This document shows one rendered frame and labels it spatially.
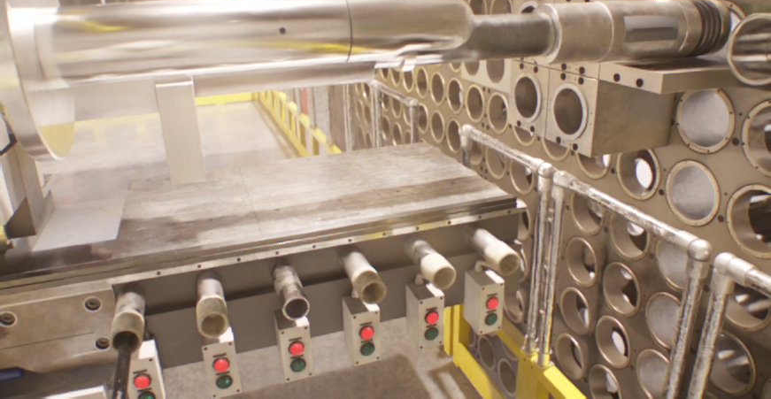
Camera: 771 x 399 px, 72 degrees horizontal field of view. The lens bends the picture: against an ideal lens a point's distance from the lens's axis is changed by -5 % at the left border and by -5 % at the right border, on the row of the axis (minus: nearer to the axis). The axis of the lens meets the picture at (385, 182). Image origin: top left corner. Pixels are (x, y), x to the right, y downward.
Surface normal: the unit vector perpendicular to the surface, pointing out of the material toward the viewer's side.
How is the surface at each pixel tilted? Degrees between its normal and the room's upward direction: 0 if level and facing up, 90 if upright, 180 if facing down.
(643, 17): 59
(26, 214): 90
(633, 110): 90
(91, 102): 121
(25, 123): 116
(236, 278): 90
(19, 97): 109
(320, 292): 90
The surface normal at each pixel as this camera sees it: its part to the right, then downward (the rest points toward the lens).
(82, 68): 0.31, 0.70
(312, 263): 0.33, 0.32
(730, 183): -0.94, 0.14
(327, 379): -0.03, -0.94
